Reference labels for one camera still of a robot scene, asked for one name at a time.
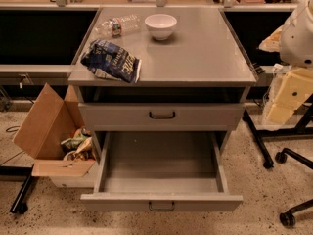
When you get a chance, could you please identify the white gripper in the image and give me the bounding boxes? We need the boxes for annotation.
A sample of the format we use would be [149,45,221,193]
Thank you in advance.
[266,68,313,125]

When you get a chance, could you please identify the blue chip bag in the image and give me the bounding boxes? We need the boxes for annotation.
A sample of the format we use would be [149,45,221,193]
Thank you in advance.
[80,39,141,83]

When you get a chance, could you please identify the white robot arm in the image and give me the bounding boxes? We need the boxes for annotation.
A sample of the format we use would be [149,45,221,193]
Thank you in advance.
[262,0,313,130]

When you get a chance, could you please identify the grey drawer cabinet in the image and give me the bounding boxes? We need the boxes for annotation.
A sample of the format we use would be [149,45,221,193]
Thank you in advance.
[67,6,258,213]

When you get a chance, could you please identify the open grey middle drawer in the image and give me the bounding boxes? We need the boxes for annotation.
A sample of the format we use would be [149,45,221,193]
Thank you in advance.
[81,132,243,212]

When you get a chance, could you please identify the closed grey upper drawer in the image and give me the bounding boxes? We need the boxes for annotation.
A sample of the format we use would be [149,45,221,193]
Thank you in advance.
[78,103,244,131]

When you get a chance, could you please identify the black table leg right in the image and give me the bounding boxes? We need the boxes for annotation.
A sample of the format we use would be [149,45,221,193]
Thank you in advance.
[243,110,274,169]

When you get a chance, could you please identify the black table leg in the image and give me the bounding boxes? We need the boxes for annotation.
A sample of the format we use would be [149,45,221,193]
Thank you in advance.
[10,167,33,214]
[243,110,274,169]

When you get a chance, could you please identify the black chair base with casters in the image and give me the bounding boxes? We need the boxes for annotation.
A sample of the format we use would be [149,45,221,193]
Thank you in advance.
[274,147,313,228]

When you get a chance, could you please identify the white ceramic bowl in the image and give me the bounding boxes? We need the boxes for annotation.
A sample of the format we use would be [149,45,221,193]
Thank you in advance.
[145,14,177,40]

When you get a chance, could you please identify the clear plastic water bottle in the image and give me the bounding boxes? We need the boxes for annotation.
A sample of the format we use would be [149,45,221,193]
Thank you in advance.
[95,14,141,37]

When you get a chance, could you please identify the snack wrappers in box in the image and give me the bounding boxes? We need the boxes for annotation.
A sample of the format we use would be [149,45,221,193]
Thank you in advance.
[61,127,96,162]

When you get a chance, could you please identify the open cardboard box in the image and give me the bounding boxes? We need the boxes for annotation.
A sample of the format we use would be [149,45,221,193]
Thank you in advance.
[13,83,98,188]

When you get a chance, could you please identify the black table leg left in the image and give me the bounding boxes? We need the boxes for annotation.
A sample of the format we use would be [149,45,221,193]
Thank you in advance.
[10,167,33,214]

